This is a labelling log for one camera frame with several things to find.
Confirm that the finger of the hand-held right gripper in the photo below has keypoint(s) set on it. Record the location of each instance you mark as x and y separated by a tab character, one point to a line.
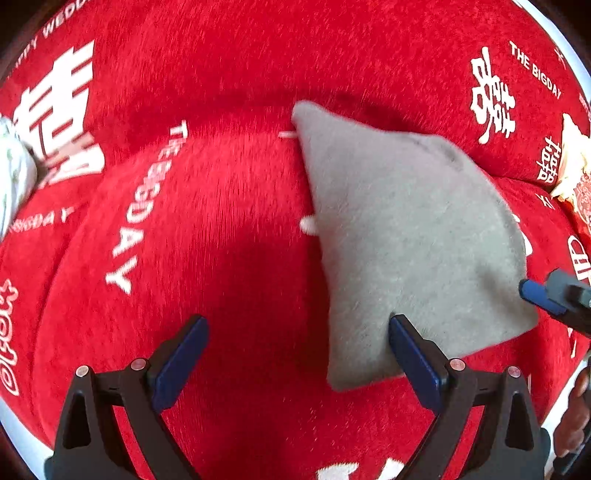
540	295

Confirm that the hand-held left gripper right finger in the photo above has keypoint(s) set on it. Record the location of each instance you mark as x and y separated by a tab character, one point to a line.
413	364

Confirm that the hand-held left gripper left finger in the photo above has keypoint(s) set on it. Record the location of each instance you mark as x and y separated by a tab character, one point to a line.
178	364

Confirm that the grey knit sweater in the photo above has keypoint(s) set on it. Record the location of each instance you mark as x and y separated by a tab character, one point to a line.
406	230

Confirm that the person's right hand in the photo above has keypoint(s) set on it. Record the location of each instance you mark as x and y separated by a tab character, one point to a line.
572	415

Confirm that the orange and cream cloth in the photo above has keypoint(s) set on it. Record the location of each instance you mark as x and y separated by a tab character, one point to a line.
577	184

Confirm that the red printed sofa cover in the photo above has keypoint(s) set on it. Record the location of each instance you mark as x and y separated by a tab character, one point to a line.
207	207

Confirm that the white floral cloth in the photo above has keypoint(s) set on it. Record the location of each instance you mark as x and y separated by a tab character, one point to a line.
14	175

